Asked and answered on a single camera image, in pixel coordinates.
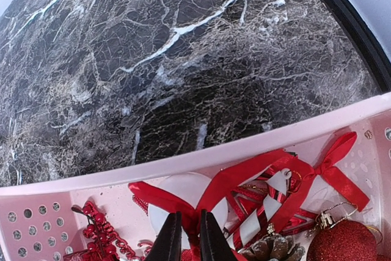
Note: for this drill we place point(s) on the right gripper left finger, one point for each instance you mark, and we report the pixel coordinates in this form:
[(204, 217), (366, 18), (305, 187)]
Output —
[(167, 246)]

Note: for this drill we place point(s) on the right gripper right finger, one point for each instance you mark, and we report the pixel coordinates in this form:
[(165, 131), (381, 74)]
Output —
[(213, 245)]

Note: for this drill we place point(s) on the brown pine cone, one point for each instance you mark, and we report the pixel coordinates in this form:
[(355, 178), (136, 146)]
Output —
[(274, 248)]

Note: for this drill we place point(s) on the white ball ornament upper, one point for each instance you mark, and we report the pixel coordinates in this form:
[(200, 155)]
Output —
[(190, 187)]

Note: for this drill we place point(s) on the red berry branch in basket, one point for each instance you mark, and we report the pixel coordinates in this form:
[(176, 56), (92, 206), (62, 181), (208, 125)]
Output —
[(102, 236)]

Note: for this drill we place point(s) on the red white candy cane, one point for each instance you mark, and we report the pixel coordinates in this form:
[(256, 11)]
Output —
[(255, 203)]

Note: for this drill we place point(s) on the red glitter ball left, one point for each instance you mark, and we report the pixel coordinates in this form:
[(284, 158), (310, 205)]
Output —
[(342, 240)]

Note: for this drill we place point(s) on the pink plastic basket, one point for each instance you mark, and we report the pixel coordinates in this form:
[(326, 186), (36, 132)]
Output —
[(37, 222)]

